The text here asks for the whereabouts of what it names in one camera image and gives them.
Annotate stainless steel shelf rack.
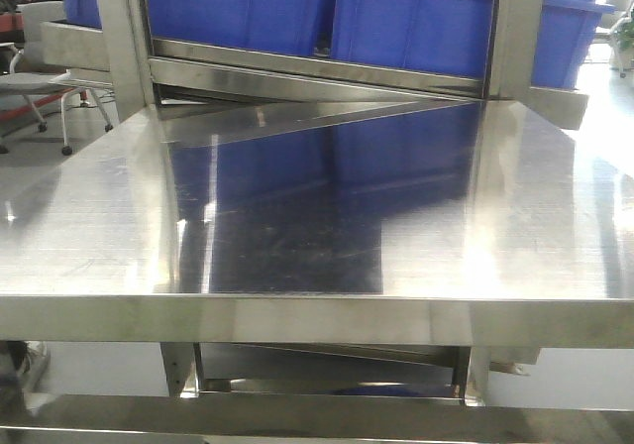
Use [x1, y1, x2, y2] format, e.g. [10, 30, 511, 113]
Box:
[42, 0, 588, 130]

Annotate blue bin centre left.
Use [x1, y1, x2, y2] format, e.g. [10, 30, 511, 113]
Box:
[147, 0, 326, 56]

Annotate blue bin centre right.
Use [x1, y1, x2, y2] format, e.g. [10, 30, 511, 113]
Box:
[330, 0, 492, 78]

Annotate blue bin far right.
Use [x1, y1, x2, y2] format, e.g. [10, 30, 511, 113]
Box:
[531, 0, 615, 89]

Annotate grey office chair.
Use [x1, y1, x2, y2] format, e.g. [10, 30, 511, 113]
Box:
[1, 43, 114, 156]

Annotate white potted plant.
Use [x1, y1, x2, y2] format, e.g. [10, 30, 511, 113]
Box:
[601, 0, 633, 78]

